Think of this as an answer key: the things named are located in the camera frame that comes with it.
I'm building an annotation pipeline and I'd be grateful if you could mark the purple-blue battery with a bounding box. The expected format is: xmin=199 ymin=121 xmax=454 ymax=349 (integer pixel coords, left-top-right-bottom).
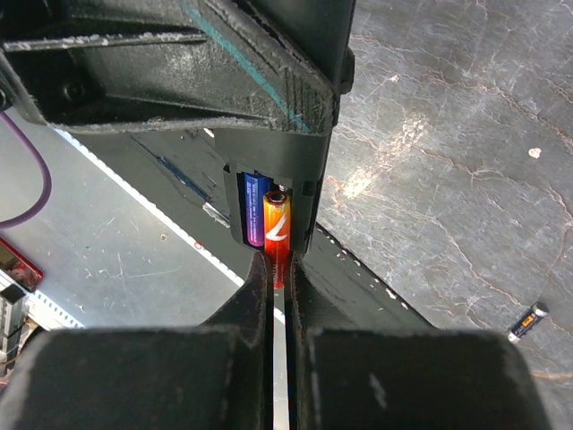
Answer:
xmin=244 ymin=173 xmax=272 ymax=247

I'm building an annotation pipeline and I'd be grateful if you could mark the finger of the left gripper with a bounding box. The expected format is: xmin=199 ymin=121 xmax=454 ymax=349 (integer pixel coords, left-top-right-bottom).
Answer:
xmin=1 ymin=1 xmax=336 ymax=135

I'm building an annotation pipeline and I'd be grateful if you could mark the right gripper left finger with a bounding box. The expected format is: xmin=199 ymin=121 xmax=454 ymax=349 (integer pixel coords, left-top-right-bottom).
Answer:
xmin=1 ymin=254 xmax=273 ymax=429

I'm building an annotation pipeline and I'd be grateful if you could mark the black remote control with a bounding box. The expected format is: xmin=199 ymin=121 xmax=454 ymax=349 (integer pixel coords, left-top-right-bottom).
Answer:
xmin=215 ymin=1 xmax=355 ymax=254

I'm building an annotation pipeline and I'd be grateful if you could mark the grey pink-tip battery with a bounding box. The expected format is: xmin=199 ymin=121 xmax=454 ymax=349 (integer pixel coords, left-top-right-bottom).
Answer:
xmin=508 ymin=302 xmax=550 ymax=343

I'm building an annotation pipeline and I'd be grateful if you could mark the orange-red battery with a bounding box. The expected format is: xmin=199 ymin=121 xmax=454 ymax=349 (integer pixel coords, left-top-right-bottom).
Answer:
xmin=263 ymin=190 xmax=292 ymax=289

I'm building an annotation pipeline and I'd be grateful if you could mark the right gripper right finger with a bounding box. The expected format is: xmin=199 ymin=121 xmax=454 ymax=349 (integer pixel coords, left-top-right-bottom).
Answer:
xmin=285 ymin=257 xmax=551 ymax=429

